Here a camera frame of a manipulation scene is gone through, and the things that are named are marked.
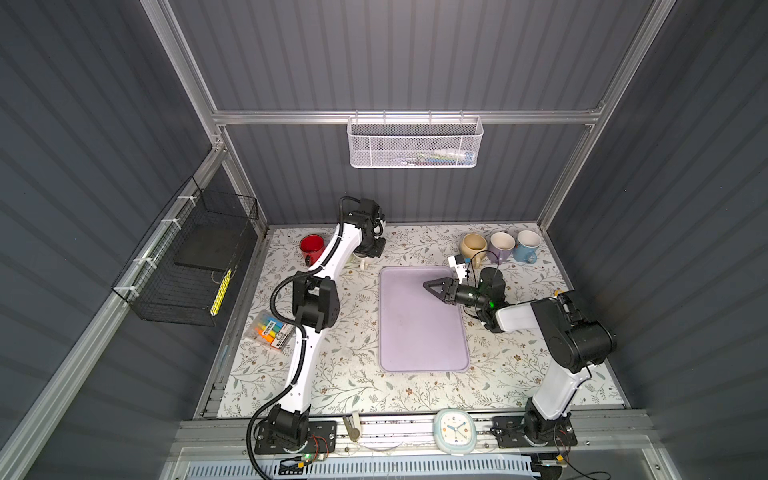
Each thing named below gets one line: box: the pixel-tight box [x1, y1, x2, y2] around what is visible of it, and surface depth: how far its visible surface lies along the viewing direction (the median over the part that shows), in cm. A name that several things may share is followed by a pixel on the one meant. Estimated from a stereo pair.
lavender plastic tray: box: [378, 266, 470, 373], surface depth 93 cm
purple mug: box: [489, 231, 516, 265], surface depth 108 cm
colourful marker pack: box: [252, 314, 293, 350], surface depth 92 cm
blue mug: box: [513, 230, 542, 264], surface depth 106 cm
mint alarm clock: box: [433, 408, 478, 455], surface depth 74 cm
